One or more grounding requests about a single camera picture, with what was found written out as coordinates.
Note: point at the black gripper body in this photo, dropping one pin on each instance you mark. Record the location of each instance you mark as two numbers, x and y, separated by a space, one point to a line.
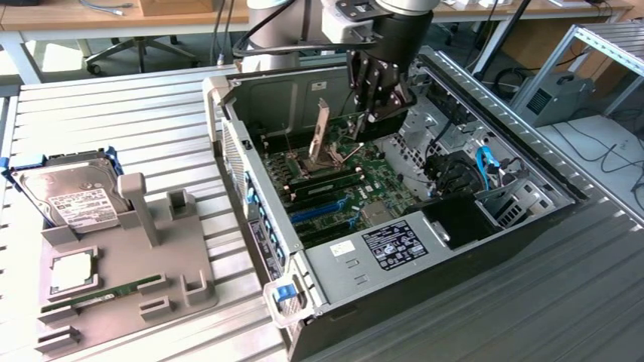
403 37

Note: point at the black graphics card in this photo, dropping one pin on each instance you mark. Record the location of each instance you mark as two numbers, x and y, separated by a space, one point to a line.
383 128

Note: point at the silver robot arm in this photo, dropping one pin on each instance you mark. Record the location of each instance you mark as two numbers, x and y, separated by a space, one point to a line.
312 22

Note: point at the dark office chair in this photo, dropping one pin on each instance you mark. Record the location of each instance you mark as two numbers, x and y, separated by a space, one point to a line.
450 32

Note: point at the metal drive cage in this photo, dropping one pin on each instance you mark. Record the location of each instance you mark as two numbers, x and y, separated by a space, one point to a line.
463 137

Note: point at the metal socket cover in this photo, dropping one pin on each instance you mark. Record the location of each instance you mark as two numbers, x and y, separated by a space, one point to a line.
350 151

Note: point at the green motherboard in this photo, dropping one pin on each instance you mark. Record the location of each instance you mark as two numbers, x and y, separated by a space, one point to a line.
383 177

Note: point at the black pole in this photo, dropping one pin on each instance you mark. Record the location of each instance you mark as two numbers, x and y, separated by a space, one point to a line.
504 34

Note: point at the CPU socket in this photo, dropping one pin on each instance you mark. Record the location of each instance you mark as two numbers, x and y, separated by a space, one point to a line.
302 167

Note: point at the black RAM stick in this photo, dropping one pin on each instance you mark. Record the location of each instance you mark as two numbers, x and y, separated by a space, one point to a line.
327 186

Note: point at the silver chipset heatsink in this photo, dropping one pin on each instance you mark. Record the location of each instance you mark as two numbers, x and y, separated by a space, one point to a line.
378 215

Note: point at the long wooden desk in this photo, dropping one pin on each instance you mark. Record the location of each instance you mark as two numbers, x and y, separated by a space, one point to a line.
554 11

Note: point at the blue expansion slot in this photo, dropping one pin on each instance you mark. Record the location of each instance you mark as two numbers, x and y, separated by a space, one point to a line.
314 213

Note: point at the black fan shroud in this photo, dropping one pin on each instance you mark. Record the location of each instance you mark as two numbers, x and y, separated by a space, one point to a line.
452 222

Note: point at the metal disk bay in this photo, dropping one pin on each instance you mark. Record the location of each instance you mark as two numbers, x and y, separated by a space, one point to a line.
511 211

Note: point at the black expansion slot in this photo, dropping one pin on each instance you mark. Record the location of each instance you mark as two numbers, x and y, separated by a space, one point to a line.
322 232

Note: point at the cardboard box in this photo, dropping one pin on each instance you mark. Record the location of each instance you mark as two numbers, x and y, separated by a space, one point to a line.
171 7

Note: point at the office chair with star base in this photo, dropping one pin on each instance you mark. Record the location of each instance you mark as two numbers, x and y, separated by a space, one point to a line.
140 47

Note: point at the silver power supply unit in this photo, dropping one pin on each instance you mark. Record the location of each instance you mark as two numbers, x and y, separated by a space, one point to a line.
347 271

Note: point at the open PC case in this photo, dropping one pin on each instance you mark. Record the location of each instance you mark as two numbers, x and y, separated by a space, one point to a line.
427 301

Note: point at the wooden desk with white legs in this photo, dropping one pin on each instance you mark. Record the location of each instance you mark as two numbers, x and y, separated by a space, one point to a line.
50 19

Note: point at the hard disk in blue caddy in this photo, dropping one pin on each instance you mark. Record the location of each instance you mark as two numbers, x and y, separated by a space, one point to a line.
66 188

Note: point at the grey parts rack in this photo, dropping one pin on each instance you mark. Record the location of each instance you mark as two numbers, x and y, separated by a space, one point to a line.
126 271

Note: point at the silver CPU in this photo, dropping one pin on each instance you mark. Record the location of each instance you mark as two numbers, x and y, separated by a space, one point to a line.
72 273

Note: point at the green RAM stick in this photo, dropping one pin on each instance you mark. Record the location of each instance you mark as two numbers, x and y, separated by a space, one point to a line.
100 296

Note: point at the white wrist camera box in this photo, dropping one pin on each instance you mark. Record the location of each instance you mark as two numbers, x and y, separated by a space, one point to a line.
342 26

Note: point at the aluminium frame rack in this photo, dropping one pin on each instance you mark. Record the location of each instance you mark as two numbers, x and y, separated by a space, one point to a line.
608 41

